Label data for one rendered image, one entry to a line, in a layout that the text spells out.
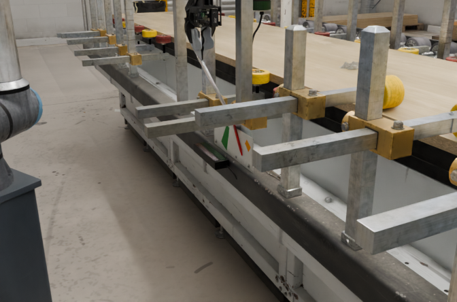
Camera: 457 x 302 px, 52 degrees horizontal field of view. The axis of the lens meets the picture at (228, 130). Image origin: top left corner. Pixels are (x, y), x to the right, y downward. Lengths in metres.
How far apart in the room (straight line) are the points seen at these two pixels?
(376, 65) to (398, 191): 0.41
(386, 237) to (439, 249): 0.59
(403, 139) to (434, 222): 0.27
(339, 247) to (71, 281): 1.40
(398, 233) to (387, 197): 0.65
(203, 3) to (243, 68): 0.20
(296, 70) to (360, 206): 0.33
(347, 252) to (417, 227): 0.41
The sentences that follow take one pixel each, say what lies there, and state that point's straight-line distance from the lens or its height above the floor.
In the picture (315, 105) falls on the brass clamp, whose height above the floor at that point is 0.95.
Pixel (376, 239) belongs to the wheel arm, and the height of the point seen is 0.95.
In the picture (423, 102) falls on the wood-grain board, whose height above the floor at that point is 0.90.
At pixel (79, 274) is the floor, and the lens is 2.20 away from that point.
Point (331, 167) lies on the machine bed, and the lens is 1.37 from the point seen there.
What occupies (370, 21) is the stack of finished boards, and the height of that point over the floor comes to 0.26.
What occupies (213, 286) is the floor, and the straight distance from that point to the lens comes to 2.03.
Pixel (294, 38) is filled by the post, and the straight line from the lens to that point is 1.06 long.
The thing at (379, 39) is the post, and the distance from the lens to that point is 0.86.
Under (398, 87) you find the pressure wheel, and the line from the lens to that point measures 1.20.
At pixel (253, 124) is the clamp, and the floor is 0.84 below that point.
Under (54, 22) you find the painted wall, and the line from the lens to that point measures 8.84.
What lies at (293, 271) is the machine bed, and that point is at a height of 0.24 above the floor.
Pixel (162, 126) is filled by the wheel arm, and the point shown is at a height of 0.86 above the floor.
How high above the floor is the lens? 1.23
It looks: 19 degrees down
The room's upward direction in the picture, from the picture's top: 1 degrees counter-clockwise
